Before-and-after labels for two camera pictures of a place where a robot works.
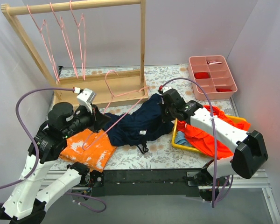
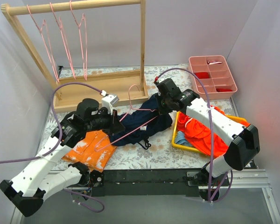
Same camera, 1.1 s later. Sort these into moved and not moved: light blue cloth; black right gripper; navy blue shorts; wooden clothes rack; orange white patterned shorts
Moved: black right gripper
Not moved: navy blue shorts; orange white patterned shorts; wooden clothes rack; light blue cloth
